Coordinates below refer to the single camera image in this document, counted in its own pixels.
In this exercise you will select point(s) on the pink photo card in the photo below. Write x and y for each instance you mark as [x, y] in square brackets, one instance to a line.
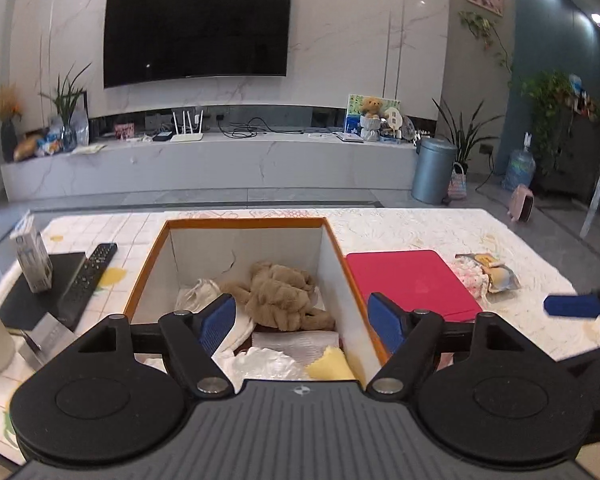
[124, 131]

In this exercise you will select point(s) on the white tablet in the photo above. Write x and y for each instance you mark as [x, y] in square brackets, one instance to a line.
[348, 136]

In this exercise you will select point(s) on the tile pattern table mat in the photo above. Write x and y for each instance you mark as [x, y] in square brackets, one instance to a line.
[130, 230]

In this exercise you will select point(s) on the red lid storage box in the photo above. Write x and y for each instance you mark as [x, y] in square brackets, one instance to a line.
[405, 280]

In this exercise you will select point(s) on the long leaf potted plant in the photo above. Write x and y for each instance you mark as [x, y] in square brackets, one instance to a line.
[465, 135]

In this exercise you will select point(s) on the green plant in glass vase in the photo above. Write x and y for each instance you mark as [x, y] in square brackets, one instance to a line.
[67, 105]

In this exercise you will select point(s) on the small teddy bear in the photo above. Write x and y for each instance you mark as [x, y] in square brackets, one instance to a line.
[371, 107]

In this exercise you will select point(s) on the snack bags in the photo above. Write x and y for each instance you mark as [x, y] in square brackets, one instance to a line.
[35, 147]

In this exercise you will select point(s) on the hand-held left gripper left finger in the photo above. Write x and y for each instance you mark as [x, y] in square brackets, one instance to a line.
[219, 322]

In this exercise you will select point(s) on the silver snack packet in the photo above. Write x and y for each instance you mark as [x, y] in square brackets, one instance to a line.
[500, 275]

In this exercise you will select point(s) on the grey card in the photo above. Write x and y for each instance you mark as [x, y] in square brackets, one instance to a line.
[45, 340]

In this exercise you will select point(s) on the orange cardboard box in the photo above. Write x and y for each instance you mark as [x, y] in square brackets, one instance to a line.
[340, 300]

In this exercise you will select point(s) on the pastel woven basket bag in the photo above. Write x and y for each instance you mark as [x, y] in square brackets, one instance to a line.
[457, 185]

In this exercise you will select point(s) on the large green pothos plant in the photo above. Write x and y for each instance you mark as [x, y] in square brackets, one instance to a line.
[550, 105]

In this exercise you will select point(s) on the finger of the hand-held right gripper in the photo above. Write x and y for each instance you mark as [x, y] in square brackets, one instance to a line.
[572, 306]
[597, 355]

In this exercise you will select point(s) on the wall socket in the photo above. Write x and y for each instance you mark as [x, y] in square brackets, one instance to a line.
[487, 149]

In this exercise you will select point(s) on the cream cloth pouch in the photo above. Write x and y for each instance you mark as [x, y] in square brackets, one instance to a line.
[197, 295]

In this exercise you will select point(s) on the brown plush toy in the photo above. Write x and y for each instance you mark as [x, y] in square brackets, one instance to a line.
[275, 295]

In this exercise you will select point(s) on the milk carton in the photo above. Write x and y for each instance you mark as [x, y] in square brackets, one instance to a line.
[35, 260]

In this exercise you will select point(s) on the dried yellow flowers in vase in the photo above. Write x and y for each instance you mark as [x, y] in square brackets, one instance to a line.
[7, 110]

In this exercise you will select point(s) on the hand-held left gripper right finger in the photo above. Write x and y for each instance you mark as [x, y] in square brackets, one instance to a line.
[386, 322]

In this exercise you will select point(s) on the yellow cloth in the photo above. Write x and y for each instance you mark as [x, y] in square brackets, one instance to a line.
[330, 365]

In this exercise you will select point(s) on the blue grey trash can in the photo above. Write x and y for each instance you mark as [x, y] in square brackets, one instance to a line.
[432, 175]

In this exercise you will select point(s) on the round white ornament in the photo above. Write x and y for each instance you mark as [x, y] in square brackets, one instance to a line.
[393, 118]

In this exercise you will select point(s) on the white router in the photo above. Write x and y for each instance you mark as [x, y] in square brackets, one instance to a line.
[186, 136]

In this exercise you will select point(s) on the white textured cloth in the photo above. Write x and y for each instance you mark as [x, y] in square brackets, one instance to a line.
[290, 342]

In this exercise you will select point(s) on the hanging vine plant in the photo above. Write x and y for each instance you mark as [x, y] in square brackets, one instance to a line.
[485, 35]

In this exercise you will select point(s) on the small black device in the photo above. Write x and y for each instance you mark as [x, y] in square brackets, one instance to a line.
[163, 136]

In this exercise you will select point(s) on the black remote control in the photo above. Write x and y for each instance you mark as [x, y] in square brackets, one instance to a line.
[87, 280]

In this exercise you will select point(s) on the dark cabinet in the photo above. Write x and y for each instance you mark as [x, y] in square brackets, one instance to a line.
[575, 160]

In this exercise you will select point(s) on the white marble TV cabinet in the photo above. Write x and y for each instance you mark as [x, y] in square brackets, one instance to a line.
[205, 165]

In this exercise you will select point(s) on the black flat television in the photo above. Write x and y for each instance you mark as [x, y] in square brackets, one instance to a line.
[195, 30]

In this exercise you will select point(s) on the white lace tablecloth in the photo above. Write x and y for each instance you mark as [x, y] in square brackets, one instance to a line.
[420, 230]

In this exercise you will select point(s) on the pink space heater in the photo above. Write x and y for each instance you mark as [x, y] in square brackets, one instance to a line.
[521, 205]

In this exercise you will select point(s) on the pink white patterned cloth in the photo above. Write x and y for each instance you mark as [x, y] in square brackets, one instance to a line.
[470, 277]

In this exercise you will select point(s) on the blue water jug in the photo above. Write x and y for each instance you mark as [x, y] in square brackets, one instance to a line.
[520, 167]

